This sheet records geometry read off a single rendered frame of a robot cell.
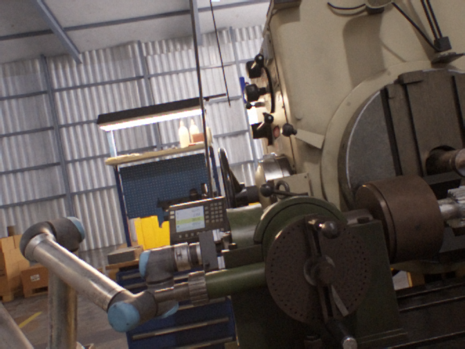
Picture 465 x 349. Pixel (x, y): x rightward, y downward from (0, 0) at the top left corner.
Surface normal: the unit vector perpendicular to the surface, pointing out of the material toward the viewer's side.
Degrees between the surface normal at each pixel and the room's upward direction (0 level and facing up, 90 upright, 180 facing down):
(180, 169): 90
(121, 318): 92
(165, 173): 90
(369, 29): 90
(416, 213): 77
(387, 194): 47
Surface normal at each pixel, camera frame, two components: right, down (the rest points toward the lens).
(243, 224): -0.07, -0.69
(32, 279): 0.07, -0.04
